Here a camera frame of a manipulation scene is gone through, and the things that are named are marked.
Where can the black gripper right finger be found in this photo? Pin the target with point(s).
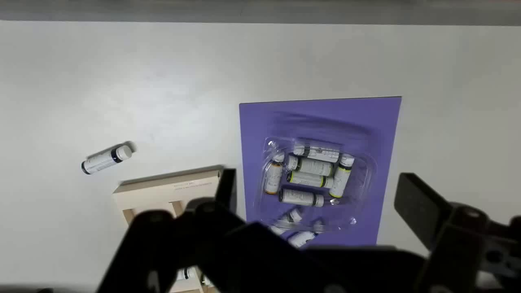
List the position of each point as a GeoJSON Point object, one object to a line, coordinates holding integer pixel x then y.
{"type": "Point", "coordinates": [470, 252]}

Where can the purple mat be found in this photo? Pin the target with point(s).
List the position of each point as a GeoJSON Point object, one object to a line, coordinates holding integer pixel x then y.
{"type": "Point", "coordinates": [320, 115]}

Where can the white vial in container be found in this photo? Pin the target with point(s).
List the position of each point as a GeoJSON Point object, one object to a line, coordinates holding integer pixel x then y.
{"type": "Point", "coordinates": [341, 179]}
{"type": "Point", "coordinates": [302, 197]}
{"type": "Point", "coordinates": [274, 174]}
{"type": "Point", "coordinates": [323, 153]}
{"type": "Point", "coordinates": [310, 166]}

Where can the clear plastic container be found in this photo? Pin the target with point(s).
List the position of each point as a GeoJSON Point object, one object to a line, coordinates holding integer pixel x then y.
{"type": "Point", "coordinates": [318, 179]}

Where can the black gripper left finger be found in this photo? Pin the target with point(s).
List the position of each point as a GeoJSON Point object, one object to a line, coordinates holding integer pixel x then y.
{"type": "Point", "coordinates": [155, 242]}

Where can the white vial on mat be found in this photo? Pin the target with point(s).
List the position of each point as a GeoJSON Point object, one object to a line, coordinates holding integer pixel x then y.
{"type": "Point", "coordinates": [287, 221]}
{"type": "Point", "coordinates": [304, 236]}

